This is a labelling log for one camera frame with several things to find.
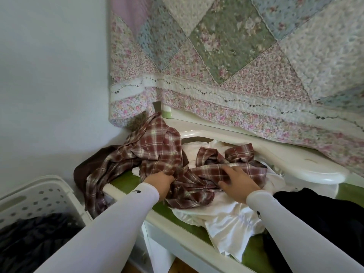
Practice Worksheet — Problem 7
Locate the person's left hand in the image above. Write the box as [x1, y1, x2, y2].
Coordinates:
[143, 170, 176, 202]

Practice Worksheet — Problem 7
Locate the person's right hand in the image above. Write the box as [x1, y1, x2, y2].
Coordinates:
[217, 165, 263, 205]

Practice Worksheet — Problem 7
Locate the red plaid shirt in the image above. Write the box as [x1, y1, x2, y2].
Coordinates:
[85, 112, 268, 217]

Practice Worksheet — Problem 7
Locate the person's left forearm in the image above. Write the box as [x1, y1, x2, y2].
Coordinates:
[34, 182, 160, 273]

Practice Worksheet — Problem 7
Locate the person's right forearm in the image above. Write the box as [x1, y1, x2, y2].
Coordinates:
[246, 190, 364, 273]

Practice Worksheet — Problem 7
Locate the white garment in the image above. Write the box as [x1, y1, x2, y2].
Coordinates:
[171, 140, 288, 262]

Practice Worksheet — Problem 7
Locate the green pad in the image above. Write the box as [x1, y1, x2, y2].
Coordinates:
[109, 170, 364, 273]

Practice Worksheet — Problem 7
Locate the brown fuzzy item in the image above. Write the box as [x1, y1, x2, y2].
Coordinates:
[125, 111, 152, 133]

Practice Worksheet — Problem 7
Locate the brown garment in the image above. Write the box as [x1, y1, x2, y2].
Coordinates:
[73, 145, 121, 194]

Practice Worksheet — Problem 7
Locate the black garment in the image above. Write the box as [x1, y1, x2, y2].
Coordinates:
[262, 187, 364, 273]

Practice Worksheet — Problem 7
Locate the floral patchwork quilt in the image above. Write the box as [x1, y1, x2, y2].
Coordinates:
[108, 0, 364, 177]

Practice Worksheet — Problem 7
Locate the white plastic laundry basket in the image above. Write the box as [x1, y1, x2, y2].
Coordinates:
[0, 175, 93, 273]

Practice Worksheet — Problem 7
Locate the dark striped garment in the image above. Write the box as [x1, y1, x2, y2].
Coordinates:
[0, 213, 86, 273]

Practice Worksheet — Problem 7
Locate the white wooden furniture frame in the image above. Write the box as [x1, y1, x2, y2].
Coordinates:
[102, 109, 364, 273]

